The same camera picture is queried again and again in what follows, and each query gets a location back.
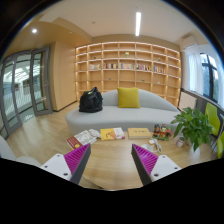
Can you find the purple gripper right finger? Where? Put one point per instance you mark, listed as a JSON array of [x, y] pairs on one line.
[[151, 167]]

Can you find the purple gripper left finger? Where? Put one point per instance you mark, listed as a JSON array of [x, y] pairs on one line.
[[69, 166]]

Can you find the white charger with cable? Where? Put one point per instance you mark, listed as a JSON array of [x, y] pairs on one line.
[[153, 146]]

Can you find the red magazine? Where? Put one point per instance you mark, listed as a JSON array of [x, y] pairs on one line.
[[73, 143]]

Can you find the white open magazine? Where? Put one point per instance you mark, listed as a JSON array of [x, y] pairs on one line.
[[85, 138]]

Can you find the colourful toy figurines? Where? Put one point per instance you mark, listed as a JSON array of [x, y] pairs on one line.
[[162, 132]]

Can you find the small white cup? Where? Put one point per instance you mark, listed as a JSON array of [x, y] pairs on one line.
[[180, 141]]

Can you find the tan wooden box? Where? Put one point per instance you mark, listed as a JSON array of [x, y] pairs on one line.
[[135, 133]]

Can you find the yellow orange book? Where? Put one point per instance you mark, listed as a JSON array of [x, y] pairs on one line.
[[112, 134]]

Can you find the grey curved sofa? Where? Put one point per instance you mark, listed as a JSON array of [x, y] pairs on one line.
[[153, 110]]

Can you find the green potted plant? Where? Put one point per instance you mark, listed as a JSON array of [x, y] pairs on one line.
[[194, 126]]

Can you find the black backpack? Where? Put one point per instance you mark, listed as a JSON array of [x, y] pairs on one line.
[[91, 101]]

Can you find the yellow cushion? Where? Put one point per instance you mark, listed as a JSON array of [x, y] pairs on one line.
[[128, 97]]

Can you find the white radiator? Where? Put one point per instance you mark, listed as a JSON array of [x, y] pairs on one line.
[[187, 100]]

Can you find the lime green chair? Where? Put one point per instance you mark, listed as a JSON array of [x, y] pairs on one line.
[[213, 119]]

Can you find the grey framed glass door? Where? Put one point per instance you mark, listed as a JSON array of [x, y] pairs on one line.
[[24, 88]]

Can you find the white curtain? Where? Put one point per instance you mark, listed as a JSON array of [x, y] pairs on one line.
[[196, 82]]

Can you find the dark framed window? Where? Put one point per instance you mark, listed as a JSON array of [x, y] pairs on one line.
[[210, 76]]

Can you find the long ceiling light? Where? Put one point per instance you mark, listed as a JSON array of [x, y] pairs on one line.
[[138, 23]]

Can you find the wooden bookshelf wall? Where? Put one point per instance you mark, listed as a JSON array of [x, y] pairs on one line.
[[109, 65]]

